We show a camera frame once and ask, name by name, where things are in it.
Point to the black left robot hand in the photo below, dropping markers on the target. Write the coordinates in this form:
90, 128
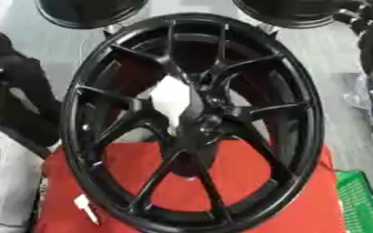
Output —
28, 100

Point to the black round wheel rim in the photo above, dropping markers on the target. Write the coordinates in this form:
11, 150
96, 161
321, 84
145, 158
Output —
89, 12
290, 12

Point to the black spoked wheel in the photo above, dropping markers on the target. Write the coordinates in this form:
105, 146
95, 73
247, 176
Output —
296, 121

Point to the white paper label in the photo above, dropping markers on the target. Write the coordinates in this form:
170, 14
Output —
84, 207

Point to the green plastic crate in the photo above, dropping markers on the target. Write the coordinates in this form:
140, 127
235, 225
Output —
362, 203

